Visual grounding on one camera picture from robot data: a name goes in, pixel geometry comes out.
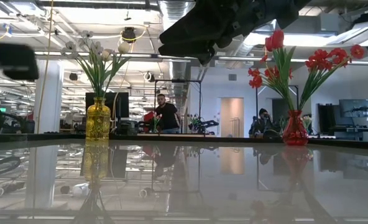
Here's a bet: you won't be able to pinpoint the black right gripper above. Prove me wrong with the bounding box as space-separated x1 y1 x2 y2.
157 0 265 66

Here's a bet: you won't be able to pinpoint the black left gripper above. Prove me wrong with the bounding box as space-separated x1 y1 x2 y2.
0 42 40 82

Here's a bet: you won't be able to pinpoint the cream artificial tulip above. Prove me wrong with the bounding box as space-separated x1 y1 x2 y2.
101 41 131 98
98 49 114 98

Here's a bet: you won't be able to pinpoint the red artificial tulip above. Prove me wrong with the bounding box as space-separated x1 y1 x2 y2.
264 35 274 53
270 29 297 111

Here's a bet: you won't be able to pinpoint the yellow glass vase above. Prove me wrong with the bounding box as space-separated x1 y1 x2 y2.
85 96 112 141

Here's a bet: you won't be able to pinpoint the red glass vase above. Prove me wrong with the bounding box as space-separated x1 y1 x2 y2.
282 109 310 146

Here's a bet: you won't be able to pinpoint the white square pillar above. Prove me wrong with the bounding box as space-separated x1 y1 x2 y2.
34 60 65 134

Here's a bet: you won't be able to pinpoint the distant flower bouquet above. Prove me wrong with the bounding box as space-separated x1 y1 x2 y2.
151 112 163 133
186 114 203 131
300 114 314 130

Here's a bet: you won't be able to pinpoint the person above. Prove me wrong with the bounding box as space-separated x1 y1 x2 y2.
249 108 281 138
154 93 182 134

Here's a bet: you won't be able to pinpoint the black monitor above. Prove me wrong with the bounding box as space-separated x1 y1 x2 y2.
85 91 131 119

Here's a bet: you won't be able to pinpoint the dark desk screen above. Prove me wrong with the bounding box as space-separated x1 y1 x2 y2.
317 103 337 134

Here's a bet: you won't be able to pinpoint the grey desk monitor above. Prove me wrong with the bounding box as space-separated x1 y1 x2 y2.
339 98 368 118

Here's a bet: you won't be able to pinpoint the silver ventilation duct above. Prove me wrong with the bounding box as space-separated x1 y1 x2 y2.
230 18 281 68
159 0 197 94

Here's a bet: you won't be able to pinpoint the yellow cable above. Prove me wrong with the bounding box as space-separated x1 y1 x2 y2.
34 0 55 134

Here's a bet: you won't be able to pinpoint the black metal frame stand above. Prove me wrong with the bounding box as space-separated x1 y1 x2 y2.
154 79 203 134

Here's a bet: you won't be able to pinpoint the black ceiling camera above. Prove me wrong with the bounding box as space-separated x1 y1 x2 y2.
121 27 137 43

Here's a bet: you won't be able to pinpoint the black table frame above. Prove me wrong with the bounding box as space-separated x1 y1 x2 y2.
0 133 368 150

